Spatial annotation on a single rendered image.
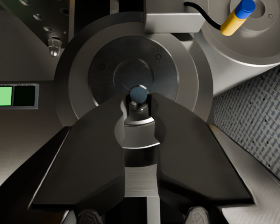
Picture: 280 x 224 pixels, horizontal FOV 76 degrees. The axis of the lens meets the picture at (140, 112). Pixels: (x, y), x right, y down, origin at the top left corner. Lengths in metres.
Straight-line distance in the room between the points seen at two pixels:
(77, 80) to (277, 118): 0.24
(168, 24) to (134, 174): 0.40
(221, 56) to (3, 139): 0.55
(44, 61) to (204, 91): 1.84
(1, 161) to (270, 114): 0.59
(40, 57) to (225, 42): 1.86
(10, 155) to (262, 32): 0.58
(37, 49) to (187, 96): 1.91
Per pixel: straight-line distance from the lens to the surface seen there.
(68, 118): 0.17
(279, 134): 0.28
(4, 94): 0.61
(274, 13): 0.24
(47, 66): 1.93
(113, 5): 0.65
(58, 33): 0.55
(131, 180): 0.50
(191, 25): 0.17
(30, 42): 2.07
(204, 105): 0.17
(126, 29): 0.18
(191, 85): 0.17
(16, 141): 0.58
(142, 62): 0.16
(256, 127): 0.31
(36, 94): 0.56
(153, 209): 0.53
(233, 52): 0.20
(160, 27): 0.17
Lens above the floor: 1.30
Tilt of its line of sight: 7 degrees down
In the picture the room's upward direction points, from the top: 179 degrees clockwise
